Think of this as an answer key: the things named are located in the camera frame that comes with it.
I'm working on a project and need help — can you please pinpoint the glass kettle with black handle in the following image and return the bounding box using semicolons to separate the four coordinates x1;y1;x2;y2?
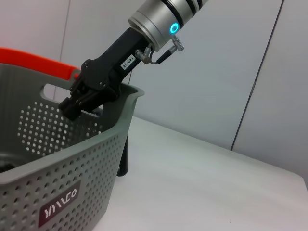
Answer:
117;134;130;178

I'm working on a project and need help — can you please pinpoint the grey perforated plastic storage basket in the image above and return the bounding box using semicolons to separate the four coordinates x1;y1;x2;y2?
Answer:
0;63;145;231

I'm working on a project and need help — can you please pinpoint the right gripper cable with connectors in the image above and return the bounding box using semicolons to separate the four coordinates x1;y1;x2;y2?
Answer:
134;35;186;66

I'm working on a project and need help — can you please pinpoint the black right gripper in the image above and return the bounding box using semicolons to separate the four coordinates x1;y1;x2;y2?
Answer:
59;27;157;121

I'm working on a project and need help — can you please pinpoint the orange basket carry handle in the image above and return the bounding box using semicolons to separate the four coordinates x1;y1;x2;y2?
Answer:
0;47;82;82

